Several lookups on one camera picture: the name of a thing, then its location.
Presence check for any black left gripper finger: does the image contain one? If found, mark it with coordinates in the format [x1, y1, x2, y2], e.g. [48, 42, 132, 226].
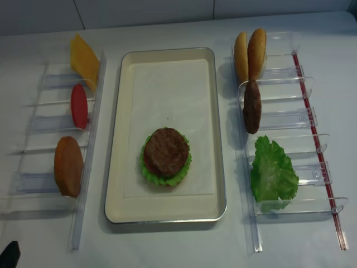
[0, 241, 21, 268]

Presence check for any orange cheese slice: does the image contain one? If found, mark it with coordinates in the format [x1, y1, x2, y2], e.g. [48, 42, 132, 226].
[79, 47, 100, 92]

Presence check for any red tomato slice in rack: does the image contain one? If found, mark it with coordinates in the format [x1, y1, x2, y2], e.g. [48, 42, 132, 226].
[70, 84, 88, 130]

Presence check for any green lettuce leaf on tray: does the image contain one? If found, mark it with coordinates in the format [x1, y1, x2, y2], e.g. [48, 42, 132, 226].
[139, 134, 192, 187]

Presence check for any brown meat patty on tray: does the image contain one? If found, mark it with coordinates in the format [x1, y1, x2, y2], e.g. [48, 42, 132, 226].
[144, 127, 189, 177]

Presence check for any yellow cheese slice in rack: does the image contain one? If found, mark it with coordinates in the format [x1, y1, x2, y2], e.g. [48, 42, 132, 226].
[70, 34, 92, 75]

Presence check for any green lettuce leaf in rack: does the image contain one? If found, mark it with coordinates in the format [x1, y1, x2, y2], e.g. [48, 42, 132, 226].
[250, 136, 299, 213]

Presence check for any brown meat patty in rack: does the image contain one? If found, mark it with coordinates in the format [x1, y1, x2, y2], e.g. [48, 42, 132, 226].
[243, 80, 262, 134]

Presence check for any clear acrylic left rack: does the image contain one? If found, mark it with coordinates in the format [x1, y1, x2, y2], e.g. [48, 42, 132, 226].
[1, 55, 107, 250]

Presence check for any clear acrylic rack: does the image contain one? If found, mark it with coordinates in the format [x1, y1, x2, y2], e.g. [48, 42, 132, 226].
[228, 32, 349, 253]
[1, 55, 107, 250]

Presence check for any brown bun half left rack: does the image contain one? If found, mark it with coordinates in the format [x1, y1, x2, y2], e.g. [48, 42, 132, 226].
[54, 136, 84, 198]

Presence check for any cream rectangular metal tray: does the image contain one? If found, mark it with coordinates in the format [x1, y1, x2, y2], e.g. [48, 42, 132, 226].
[104, 47, 226, 224]

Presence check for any white paper tray liner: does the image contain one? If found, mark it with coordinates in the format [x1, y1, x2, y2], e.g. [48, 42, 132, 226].
[124, 60, 216, 198]

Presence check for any clear acrylic right rack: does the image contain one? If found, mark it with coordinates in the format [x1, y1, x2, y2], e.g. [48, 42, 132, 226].
[228, 32, 349, 253]

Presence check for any tan bun half rear left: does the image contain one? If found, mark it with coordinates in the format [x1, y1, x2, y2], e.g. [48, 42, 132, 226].
[234, 31, 249, 83]

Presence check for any tan bun half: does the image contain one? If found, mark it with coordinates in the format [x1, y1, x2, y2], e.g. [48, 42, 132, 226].
[248, 28, 267, 80]
[234, 31, 249, 83]

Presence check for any tan bun half rear right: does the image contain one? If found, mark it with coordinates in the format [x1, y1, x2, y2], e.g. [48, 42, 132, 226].
[248, 28, 267, 80]

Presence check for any red strip on right rack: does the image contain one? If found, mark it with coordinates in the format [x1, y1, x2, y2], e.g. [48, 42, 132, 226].
[292, 51, 349, 251]

